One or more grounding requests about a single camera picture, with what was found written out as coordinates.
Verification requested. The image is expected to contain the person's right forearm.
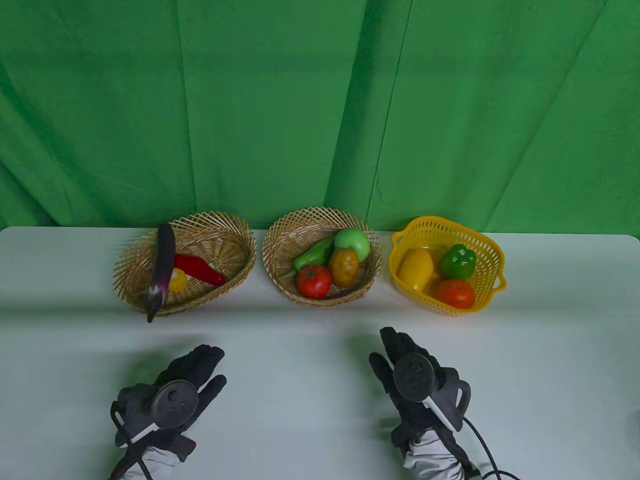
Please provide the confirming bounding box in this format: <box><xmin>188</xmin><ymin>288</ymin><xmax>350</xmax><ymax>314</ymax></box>
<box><xmin>402</xmin><ymin>430</ymin><xmax>481</xmax><ymax>480</ymax></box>

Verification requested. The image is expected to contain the yellow plastic basket container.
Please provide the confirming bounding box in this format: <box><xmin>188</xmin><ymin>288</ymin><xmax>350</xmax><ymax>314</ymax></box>
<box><xmin>389</xmin><ymin>216</ymin><xmax>507</xmax><ymax>317</ymax></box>

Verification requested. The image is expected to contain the green apple object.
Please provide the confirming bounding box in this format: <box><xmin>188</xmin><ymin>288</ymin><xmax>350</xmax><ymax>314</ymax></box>
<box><xmin>334</xmin><ymin>228</ymin><xmax>372</xmax><ymax>263</ymax></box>

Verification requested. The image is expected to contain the purple eggplant object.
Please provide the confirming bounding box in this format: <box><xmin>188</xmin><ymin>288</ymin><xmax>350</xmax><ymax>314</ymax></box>
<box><xmin>146</xmin><ymin>223</ymin><xmax>177</xmax><ymax>324</ymax></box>

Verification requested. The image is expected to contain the long green pepper object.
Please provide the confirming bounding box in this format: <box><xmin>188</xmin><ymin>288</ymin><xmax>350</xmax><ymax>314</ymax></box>
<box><xmin>278</xmin><ymin>236</ymin><xmax>336</xmax><ymax>279</ymax></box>

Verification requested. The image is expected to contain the person's left forearm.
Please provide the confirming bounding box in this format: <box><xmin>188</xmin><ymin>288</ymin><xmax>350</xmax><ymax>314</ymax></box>
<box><xmin>109</xmin><ymin>445</ymin><xmax>183</xmax><ymax>480</ymax></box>

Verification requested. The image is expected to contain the red tomato object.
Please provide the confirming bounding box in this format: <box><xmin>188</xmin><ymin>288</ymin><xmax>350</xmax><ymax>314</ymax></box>
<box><xmin>296</xmin><ymin>265</ymin><xmax>333</xmax><ymax>300</ymax></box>

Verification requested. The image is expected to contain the round wicker basket container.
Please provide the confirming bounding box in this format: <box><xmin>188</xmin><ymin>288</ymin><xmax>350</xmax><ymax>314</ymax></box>
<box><xmin>262</xmin><ymin>207</ymin><xmax>383</xmax><ymax>308</ymax></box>

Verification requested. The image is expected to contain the orange fruit object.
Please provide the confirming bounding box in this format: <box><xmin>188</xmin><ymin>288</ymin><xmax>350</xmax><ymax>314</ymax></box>
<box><xmin>436</xmin><ymin>279</ymin><xmax>476</xmax><ymax>310</ymax></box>

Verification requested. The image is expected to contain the oval wicker basket container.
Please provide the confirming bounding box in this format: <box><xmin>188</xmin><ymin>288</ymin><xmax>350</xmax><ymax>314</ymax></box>
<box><xmin>113</xmin><ymin>211</ymin><xmax>258</xmax><ymax>317</ymax></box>

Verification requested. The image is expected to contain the green bell pepper object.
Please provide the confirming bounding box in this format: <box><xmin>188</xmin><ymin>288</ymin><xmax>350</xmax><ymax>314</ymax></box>
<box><xmin>438</xmin><ymin>244</ymin><xmax>477</xmax><ymax>281</ymax></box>

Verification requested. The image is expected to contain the black round tracker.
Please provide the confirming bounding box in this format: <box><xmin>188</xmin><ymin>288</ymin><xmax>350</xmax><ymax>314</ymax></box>
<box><xmin>129</xmin><ymin>380</ymin><xmax>201</xmax><ymax>445</ymax></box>
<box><xmin>393</xmin><ymin>353</ymin><xmax>463</xmax><ymax>433</ymax></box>

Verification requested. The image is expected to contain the yellow mango object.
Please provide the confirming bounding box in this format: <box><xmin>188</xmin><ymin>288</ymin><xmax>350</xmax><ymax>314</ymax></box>
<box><xmin>398</xmin><ymin>248</ymin><xmax>435</xmax><ymax>293</ymax></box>

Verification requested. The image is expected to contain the person's left hand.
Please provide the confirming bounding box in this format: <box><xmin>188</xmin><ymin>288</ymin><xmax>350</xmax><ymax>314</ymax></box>
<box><xmin>111</xmin><ymin>344</ymin><xmax>227</xmax><ymax>463</ymax></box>

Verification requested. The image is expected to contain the person's right hand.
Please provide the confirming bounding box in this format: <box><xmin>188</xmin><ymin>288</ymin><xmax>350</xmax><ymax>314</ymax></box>
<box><xmin>369</xmin><ymin>327</ymin><xmax>472</xmax><ymax>468</ymax></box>

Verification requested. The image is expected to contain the green background cloth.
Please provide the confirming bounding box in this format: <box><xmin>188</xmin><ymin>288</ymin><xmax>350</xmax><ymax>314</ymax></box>
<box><xmin>0</xmin><ymin>0</ymin><xmax>640</xmax><ymax>236</ymax></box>

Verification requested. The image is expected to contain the brown pear object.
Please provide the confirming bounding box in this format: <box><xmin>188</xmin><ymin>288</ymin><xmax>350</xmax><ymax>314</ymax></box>
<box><xmin>328</xmin><ymin>248</ymin><xmax>361</xmax><ymax>288</ymax></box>

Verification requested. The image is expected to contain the red chili pepper object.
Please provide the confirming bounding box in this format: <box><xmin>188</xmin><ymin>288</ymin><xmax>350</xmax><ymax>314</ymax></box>
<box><xmin>173</xmin><ymin>254</ymin><xmax>227</xmax><ymax>287</ymax></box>

